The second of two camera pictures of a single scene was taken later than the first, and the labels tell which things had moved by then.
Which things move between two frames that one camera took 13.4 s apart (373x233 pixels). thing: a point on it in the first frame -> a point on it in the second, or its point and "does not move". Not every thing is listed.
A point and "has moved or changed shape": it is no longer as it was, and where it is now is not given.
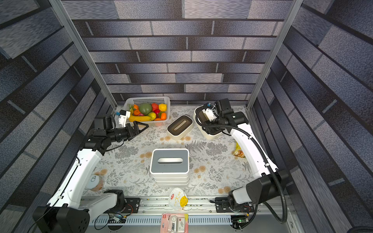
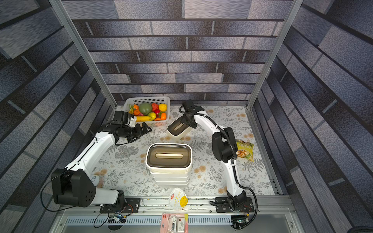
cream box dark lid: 199,118 has moved or changed shape
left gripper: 136,129 does not move
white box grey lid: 170,176 does not move
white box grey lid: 171,180 does not move
